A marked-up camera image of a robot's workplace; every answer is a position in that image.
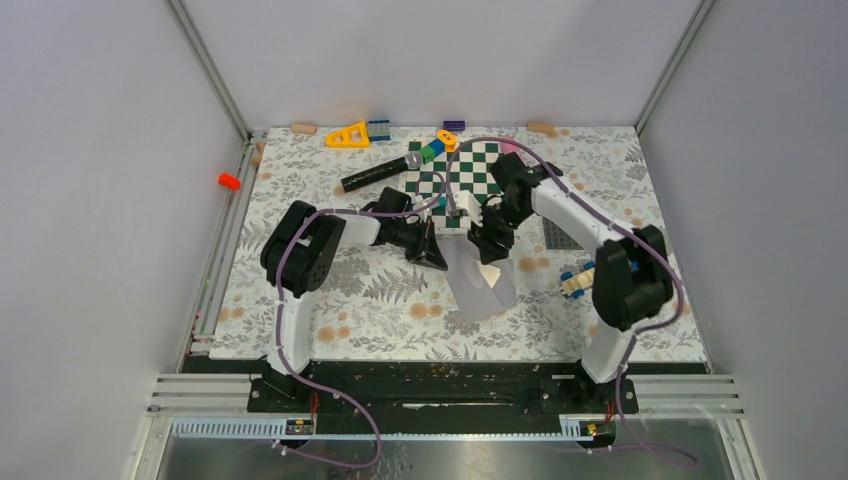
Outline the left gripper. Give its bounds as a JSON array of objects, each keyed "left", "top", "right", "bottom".
[{"left": 390, "top": 219, "right": 447, "bottom": 271}]

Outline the grey lego baseplate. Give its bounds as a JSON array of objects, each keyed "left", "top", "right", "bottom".
[{"left": 542, "top": 218, "right": 583, "bottom": 251}]

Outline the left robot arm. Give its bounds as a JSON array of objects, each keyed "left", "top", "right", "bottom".
[{"left": 260, "top": 187, "right": 448, "bottom": 411}]

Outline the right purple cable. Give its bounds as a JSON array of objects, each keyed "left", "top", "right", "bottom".
[{"left": 445, "top": 137, "right": 700, "bottom": 470}]

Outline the beige toy car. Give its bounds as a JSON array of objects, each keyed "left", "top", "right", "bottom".
[{"left": 560, "top": 261, "right": 595, "bottom": 298}]

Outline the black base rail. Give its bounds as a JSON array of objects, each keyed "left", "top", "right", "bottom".
[{"left": 178, "top": 358, "right": 706, "bottom": 436}]

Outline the blue lego brick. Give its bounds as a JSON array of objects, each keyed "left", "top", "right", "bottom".
[{"left": 366, "top": 119, "right": 391, "bottom": 142}]

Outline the yellow triangle toy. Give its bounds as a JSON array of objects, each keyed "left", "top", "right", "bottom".
[{"left": 325, "top": 121, "right": 370, "bottom": 149}]

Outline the purple cable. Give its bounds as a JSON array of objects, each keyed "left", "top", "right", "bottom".
[
  {"left": 445, "top": 137, "right": 700, "bottom": 470},
  {"left": 272, "top": 170, "right": 446, "bottom": 470}
]

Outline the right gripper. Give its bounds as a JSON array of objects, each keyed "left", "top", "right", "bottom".
[{"left": 468, "top": 199, "right": 533, "bottom": 267}]

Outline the floral table cloth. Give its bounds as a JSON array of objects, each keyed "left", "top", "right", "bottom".
[{"left": 208, "top": 125, "right": 704, "bottom": 364}]

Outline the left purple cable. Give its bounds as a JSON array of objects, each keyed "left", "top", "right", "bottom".
[{"left": 272, "top": 170, "right": 446, "bottom": 470}]

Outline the colourful block chain toy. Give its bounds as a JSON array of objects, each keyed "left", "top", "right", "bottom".
[{"left": 418, "top": 129, "right": 458, "bottom": 164}]

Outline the orange cap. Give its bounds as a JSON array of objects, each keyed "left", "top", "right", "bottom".
[{"left": 217, "top": 173, "right": 242, "bottom": 191}]

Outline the wooden cylinder block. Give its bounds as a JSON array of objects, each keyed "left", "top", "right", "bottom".
[
  {"left": 526, "top": 121, "right": 558, "bottom": 137},
  {"left": 290, "top": 123, "right": 318, "bottom": 136}
]

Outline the wooden cylinder block left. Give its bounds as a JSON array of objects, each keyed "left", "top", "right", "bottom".
[{"left": 290, "top": 123, "right": 318, "bottom": 136}]

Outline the wooden cylinder block right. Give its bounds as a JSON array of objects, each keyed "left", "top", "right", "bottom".
[{"left": 526, "top": 121, "right": 558, "bottom": 137}]

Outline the black toy microphone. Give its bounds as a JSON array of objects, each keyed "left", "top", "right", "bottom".
[{"left": 341, "top": 151, "right": 424, "bottom": 192}]

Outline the green white chessboard mat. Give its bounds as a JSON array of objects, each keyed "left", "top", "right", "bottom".
[{"left": 398, "top": 141, "right": 502, "bottom": 203}]

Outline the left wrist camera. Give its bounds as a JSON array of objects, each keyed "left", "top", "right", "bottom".
[{"left": 416, "top": 215, "right": 435, "bottom": 238}]

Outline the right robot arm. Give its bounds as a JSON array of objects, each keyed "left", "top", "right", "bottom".
[{"left": 468, "top": 153, "right": 681, "bottom": 412}]

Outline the purple lego brick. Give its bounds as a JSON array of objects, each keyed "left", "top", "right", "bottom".
[{"left": 442, "top": 120, "right": 466, "bottom": 132}]

